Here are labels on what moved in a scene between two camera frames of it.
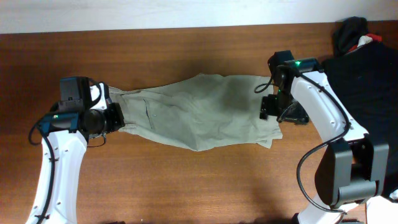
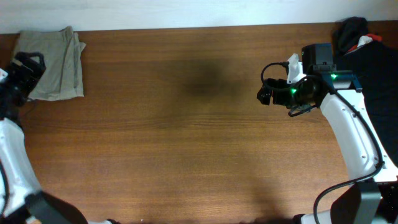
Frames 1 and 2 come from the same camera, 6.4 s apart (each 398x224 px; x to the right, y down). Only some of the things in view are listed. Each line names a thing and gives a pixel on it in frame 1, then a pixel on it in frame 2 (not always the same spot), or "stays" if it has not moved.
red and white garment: (366, 39) stays
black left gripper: (115, 119) -> (30, 79)
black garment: (366, 79) stays
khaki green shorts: (199, 111) -> (61, 50)
